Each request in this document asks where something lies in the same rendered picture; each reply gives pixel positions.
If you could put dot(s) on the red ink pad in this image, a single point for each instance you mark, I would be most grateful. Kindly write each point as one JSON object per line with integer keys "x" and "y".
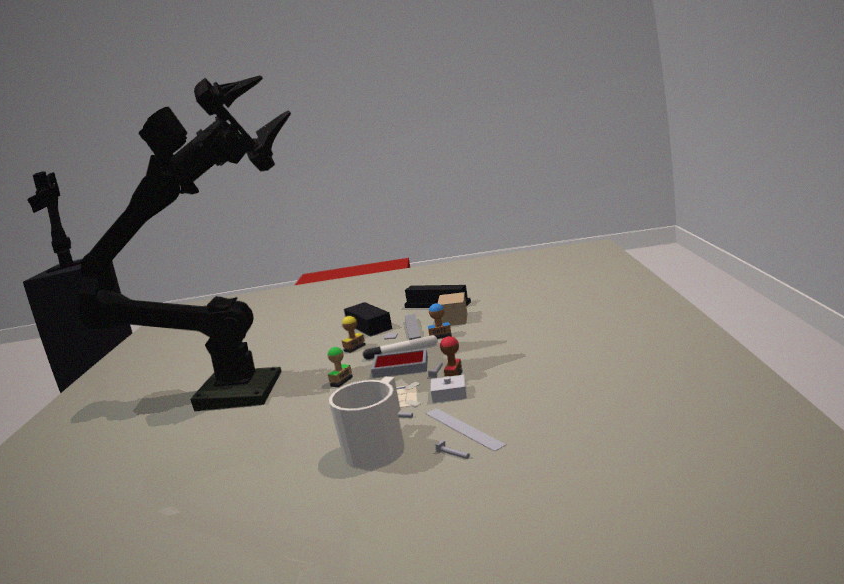
{"x": 399, "y": 363}

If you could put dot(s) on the tan cardboard box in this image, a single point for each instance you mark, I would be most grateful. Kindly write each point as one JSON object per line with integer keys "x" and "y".
{"x": 455, "y": 309}

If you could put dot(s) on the white cylinder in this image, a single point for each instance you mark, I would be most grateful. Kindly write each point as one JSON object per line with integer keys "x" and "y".
{"x": 401, "y": 347}

